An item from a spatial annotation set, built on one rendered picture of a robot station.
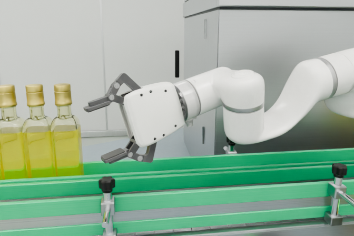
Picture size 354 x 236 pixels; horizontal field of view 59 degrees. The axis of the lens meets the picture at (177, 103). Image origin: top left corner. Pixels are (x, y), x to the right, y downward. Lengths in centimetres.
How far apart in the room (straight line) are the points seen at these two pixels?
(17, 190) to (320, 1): 86
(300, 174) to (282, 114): 20
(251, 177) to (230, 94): 26
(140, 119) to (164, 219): 22
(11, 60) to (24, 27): 40
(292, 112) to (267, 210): 21
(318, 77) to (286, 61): 32
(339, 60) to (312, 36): 31
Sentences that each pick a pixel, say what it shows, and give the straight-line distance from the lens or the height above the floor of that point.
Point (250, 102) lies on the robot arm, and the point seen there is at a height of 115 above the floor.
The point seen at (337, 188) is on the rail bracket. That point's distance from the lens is 72.
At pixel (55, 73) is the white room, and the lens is 393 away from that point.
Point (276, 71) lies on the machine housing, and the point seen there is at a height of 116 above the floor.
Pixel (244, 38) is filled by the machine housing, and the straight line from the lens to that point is 88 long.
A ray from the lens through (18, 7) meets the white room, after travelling 400.
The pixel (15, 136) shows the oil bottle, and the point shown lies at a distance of 73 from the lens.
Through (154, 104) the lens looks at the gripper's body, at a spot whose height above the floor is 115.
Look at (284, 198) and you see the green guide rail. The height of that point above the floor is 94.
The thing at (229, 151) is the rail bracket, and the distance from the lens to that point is 83.
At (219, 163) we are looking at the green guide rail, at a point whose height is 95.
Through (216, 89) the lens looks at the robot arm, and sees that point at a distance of 58.
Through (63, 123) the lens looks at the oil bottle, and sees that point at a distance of 70.
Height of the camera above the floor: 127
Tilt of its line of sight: 13 degrees down
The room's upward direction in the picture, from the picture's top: straight up
